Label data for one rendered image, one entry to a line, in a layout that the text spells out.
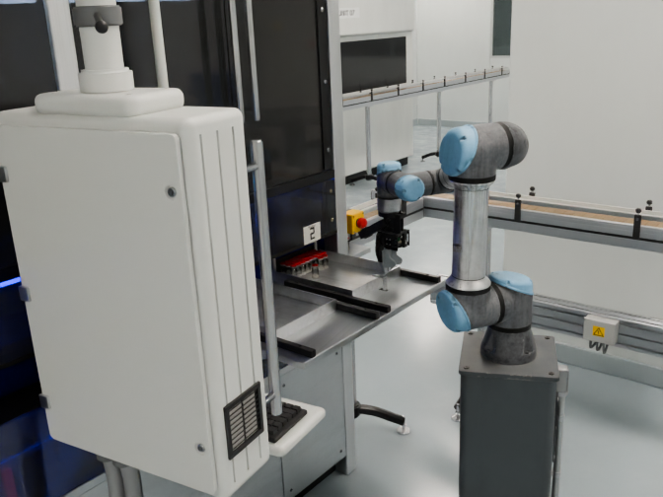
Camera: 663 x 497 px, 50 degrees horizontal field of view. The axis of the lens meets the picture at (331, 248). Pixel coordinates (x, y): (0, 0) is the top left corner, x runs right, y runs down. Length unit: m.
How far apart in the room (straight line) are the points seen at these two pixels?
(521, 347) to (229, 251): 0.95
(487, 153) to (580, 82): 1.73
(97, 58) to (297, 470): 1.69
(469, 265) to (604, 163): 1.70
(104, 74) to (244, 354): 0.58
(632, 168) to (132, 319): 2.50
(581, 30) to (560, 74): 0.21
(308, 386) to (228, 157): 1.37
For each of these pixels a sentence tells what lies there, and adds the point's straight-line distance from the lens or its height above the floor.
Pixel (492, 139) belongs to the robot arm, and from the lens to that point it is 1.76.
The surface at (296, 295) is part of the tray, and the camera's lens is 2.19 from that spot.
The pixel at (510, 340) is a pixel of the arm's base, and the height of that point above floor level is 0.86.
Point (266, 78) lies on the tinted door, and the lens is 2.17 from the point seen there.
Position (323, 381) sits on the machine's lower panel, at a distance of 2.59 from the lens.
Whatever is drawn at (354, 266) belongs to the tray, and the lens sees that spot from 2.45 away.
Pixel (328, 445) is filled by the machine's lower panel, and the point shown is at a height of 0.20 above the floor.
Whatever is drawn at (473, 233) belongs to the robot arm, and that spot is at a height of 1.17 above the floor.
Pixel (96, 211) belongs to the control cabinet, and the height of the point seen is 1.38.
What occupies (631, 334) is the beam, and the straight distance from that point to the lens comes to 2.98.
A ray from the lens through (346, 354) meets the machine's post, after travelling 2.67.
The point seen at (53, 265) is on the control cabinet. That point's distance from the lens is 1.53.
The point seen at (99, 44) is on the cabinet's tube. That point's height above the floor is 1.67.
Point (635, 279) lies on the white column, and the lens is 3.54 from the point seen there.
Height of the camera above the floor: 1.70
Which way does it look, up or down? 18 degrees down
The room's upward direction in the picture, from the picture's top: 3 degrees counter-clockwise
